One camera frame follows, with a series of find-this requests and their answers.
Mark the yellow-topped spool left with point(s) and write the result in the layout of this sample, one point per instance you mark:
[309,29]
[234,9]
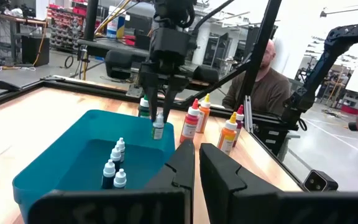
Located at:
[227,137]

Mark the black background desk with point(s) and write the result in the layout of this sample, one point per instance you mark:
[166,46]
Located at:
[113,46]

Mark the blue plastic bin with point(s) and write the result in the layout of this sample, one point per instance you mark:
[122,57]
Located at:
[73,146]

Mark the black slanted frame post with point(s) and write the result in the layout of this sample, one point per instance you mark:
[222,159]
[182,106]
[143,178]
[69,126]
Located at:
[261,40]

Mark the green Chefmaster coloring bottle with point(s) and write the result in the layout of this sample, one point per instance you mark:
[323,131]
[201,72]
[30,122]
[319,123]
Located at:
[144,107]

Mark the black frame strut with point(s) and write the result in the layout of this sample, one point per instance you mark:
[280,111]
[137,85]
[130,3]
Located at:
[216,82]

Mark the dark blue background robot arm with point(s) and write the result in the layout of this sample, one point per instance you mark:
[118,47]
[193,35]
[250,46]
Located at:
[322,62]

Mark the red parts bin shelf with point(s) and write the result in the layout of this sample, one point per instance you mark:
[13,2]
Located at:
[64,28]

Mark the black table-level camera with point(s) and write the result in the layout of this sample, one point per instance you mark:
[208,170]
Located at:
[320,181]

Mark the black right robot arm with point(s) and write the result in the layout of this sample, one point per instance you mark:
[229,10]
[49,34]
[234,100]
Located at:
[172,12]

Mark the grey aluminium bracket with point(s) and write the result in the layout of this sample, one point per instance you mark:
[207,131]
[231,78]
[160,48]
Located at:
[248,113]

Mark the person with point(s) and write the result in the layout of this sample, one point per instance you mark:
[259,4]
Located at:
[269,93]

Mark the black floor box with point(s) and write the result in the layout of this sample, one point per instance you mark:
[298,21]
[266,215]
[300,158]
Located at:
[35,49]

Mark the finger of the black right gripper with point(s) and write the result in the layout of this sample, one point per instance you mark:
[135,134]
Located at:
[152,102]
[171,101]

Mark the dark blue small dropper bottle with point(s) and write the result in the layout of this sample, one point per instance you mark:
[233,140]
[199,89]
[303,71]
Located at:
[115,157]

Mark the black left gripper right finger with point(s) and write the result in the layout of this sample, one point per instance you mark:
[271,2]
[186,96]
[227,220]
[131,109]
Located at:
[219,180]

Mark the blue white container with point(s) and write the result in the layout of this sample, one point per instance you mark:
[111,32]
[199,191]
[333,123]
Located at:
[116,26]

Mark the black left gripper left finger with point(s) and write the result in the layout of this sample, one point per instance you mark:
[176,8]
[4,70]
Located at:
[179,174]

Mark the black upright pole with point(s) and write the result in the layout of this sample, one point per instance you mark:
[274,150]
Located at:
[91,18]

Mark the black small dropper bottle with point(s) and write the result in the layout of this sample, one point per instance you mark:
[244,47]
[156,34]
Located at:
[121,148]

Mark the green-label small dropper bottle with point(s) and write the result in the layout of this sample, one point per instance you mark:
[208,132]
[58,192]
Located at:
[158,130]

